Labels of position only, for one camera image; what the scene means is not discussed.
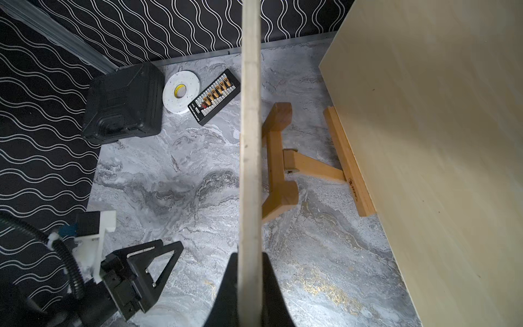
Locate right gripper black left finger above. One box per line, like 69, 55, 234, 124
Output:
204, 253, 238, 327

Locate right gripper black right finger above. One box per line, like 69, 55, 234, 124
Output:
261, 252, 295, 327

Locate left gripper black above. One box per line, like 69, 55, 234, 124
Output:
78, 240, 184, 326

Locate light plywood board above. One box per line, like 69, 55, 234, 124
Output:
320, 1, 522, 326
237, 1, 263, 326

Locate large wooden easel frame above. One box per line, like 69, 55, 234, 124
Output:
261, 102, 377, 223

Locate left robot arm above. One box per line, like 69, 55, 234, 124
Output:
1, 240, 184, 326

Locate black plastic tool case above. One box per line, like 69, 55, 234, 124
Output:
81, 62, 165, 144

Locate white tape roll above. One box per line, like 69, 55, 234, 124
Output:
162, 70, 200, 114

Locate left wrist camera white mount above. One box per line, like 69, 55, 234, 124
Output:
46, 209, 117, 285

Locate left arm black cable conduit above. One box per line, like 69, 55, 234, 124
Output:
0, 212, 87, 301

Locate black charger board with cable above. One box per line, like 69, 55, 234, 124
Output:
188, 69, 241, 126

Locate aluminium frame corner post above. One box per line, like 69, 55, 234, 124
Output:
1, 0, 118, 74

